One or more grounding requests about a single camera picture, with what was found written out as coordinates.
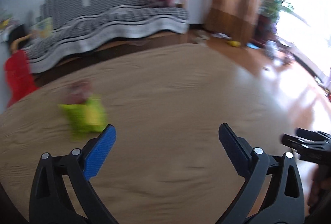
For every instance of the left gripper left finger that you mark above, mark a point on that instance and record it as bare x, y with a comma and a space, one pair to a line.
49, 199

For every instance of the potted green plant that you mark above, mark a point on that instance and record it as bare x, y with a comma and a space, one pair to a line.
269, 13

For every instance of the yellow green snack bag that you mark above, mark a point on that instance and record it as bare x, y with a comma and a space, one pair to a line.
86, 118

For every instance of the red snack box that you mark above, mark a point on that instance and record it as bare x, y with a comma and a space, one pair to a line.
78, 92

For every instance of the person's right hand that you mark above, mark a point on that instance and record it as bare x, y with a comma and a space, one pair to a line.
320, 182

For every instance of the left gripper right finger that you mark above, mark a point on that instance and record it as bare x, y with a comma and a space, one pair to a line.
284, 200

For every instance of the yellow toy on floor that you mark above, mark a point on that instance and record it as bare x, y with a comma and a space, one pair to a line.
234, 43

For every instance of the black white striped sofa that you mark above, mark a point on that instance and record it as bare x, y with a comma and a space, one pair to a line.
56, 29

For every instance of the wooden table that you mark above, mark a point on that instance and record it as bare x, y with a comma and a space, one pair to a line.
167, 165

